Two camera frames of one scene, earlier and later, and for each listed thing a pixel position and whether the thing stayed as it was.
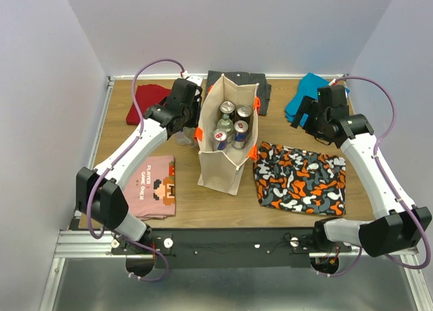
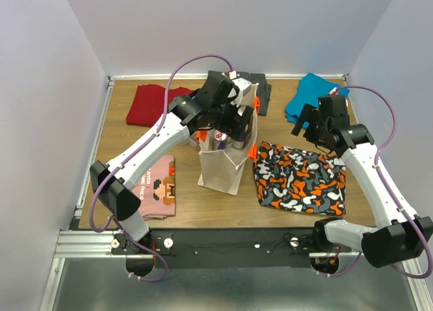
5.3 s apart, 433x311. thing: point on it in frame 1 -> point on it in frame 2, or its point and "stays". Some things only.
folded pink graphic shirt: x=151 y=193 stays
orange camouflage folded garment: x=300 y=180 stays
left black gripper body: x=195 y=109 -> x=222 y=117
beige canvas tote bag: x=221 y=171 stays
